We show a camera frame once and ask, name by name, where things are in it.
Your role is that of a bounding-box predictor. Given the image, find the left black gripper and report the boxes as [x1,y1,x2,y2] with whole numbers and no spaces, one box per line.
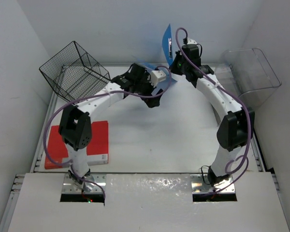
[134,72,162,107]

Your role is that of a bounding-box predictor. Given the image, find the blue folder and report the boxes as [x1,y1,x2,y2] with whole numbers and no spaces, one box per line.
[136,24,174,86]

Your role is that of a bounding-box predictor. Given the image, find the black wire mesh basket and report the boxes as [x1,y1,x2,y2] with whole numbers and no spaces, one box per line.
[39,41,111,102]

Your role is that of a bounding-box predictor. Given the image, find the clear grey drawer organizer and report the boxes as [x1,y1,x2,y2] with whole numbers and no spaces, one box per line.
[214,48,282,111]

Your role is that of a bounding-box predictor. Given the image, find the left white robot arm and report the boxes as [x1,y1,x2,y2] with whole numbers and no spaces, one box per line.
[59,63,167,179]

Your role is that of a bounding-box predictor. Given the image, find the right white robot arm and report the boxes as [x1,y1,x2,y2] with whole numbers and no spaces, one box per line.
[170,43,254,186]

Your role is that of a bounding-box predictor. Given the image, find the red notebook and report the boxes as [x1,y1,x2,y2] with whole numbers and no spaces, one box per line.
[47,121,109,166]

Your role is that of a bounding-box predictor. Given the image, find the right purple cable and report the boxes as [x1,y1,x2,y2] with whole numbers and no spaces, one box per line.
[175,28,253,195]

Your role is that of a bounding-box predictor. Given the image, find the purple cable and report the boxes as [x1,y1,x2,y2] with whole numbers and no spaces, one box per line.
[175,28,253,195]
[43,65,173,196]

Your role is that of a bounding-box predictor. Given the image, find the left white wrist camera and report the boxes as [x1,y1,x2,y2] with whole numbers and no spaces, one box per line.
[150,70,166,87]

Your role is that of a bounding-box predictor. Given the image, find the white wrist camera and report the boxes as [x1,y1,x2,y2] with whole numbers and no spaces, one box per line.
[187,38,198,45]
[150,70,166,87]

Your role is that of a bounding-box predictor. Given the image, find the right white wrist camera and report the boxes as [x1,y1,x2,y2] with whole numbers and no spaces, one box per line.
[187,38,198,45]

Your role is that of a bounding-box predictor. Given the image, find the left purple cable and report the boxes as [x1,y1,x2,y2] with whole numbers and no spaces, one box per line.
[43,65,173,196]

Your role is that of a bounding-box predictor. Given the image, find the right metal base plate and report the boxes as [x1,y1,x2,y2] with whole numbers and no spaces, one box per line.
[190,174,235,194]

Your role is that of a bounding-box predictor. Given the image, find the metal base plate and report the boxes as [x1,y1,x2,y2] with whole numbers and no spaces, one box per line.
[61,174,106,194]
[190,174,235,194]

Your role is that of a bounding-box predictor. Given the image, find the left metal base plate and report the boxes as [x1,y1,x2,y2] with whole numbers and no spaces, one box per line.
[61,174,106,194]

